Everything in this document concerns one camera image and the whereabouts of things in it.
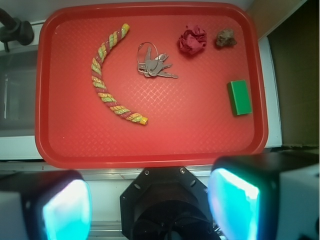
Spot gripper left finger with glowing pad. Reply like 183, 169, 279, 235
0, 170, 92, 240

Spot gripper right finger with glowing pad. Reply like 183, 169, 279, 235
207, 151, 320, 240

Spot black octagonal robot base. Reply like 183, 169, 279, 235
119, 166, 220, 240

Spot green rectangular block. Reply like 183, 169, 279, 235
227, 79, 252, 116

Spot red plastic tray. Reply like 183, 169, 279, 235
35, 2, 268, 169

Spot grey metal sink basin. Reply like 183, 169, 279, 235
0, 50, 38, 137

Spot brown rock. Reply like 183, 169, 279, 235
216, 28, 237, 48

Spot bunch of silver keys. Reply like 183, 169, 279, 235
137, 41, 179, 79

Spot black faucet fixture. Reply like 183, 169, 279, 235
0, 8, 35, 53

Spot twisted multicolour rope toy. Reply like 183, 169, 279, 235
91, 23, 149, 126

